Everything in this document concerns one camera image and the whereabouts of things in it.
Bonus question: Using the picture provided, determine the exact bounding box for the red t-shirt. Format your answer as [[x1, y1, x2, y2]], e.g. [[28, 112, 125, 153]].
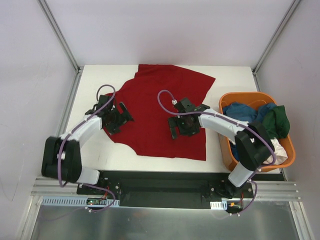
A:
[[109, 64, 216, 161]]

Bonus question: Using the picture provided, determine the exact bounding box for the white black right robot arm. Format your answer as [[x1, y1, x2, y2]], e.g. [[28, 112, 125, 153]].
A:
[[168, 98, 275, 198]]

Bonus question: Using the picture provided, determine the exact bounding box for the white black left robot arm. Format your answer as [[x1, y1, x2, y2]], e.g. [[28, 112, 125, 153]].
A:
[[41, 95, 134, 195]]

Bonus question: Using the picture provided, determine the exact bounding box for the blue t-shirt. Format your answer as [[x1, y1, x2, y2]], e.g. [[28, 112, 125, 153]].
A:
[[222, 101, 278, 163]]

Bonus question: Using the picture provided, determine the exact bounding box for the orange plastic laundry basket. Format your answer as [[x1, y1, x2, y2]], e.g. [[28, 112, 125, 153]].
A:
[[219, 92, 296, 172]]

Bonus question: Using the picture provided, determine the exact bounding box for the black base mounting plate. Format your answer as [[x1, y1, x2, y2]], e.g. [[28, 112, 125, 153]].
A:
[[76, 170, 254, 209]]

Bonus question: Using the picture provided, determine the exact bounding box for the green t-shirt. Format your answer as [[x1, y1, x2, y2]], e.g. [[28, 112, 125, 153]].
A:
[[262, 105, 291, 139]]

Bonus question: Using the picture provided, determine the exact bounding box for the white t-shirt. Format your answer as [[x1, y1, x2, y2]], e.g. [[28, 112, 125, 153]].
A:
[[271, 138, 288, 165]]

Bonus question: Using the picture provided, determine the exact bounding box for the right white cable duct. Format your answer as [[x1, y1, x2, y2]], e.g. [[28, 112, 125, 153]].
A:
[[210, 201, 228, 211]]

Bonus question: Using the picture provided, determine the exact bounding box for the white cable duct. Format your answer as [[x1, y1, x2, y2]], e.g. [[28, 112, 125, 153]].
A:
[[210, 201, 228, 211], [42, 196, 120, 208]]

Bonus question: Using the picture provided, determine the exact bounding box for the left white cable duct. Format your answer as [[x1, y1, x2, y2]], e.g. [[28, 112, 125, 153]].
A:
[[42, 196, 120, 208]]

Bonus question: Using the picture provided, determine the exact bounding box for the left aluminium frame post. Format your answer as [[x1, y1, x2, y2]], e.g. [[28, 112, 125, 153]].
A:
[[37, 0, 83, 73]]

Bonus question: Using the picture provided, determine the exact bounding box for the aluminium frame post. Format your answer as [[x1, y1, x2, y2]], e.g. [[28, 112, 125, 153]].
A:
[[252, 0, 302, 76], [37, 0, 83, 73]]

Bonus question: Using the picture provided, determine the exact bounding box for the aluminium front rail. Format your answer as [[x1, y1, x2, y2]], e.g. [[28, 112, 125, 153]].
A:
[[31, 176, 303, 202]]

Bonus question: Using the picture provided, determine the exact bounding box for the right aluminium frame post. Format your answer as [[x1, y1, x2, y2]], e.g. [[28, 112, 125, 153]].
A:
[[252, 0, 302, 76]]

